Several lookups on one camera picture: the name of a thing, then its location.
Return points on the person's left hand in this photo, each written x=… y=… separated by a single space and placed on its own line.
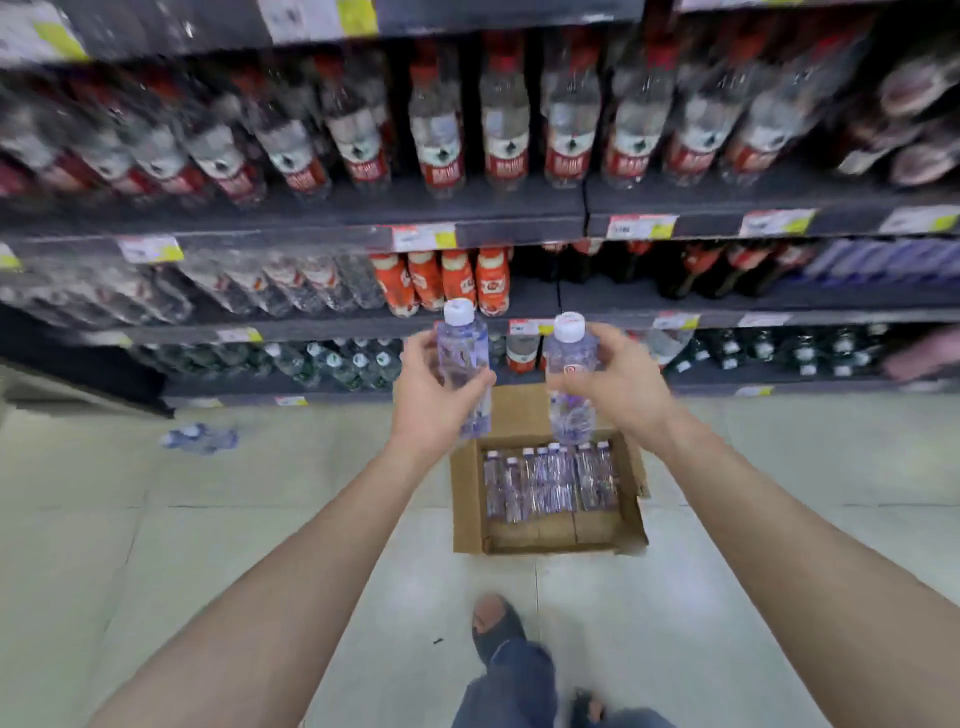
x=424 y=409

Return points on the person's right hand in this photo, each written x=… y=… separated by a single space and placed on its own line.
x=630 y=397

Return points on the person's right thumb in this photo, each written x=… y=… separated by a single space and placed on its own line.
x=570 y=382

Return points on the person's left thumb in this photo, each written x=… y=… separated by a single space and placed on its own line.
x=476 y=386

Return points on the clear purple-label water bottle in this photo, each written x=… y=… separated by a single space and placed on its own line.
x=463 y=345
x=570 y=349

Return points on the person's right forearm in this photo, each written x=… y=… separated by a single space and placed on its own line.
x=795 y=585

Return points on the person's left forearm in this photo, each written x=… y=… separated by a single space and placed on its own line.
x=300 y=600

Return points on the clear bottle with red label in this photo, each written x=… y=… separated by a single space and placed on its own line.
x=522 y=352

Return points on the row of purple bottles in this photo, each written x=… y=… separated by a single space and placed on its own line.
x=551 y=484

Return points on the orange drink bottle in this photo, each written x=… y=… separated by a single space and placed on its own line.
x=426 y=279
x=493 y=281
x=395 y=285
x=458 y=276

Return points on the open brown cardboard box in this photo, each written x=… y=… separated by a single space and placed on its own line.
x=551 y=529

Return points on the row of green-tinted bottles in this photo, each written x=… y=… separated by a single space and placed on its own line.
x=330 y=364

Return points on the row of dark red-label bottles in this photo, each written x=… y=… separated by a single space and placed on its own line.
x=697 y=262

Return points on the dark grey store shelving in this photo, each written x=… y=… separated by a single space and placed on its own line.
x=480 y=210

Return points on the row of dark green bottles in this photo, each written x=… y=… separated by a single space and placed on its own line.
x=787 y=349

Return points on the dark sandal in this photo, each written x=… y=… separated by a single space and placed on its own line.
x=495 y=622
x=585 y=706

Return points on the row of clear red-label bottles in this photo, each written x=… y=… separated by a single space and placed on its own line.
x=502 y=127

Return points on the row of small clear bottles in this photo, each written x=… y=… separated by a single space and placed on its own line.
x=225 y=281

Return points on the crumpled clear plastic wrap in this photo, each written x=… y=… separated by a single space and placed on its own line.
x=199 y=438

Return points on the person's blue jeans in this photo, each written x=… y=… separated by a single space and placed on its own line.
x=514 y=690

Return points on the row of lilac bottle packs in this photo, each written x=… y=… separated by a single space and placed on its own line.
x=892 y=259

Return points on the row of pale pink-label bottles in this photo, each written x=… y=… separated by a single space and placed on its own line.
x=915 y=112

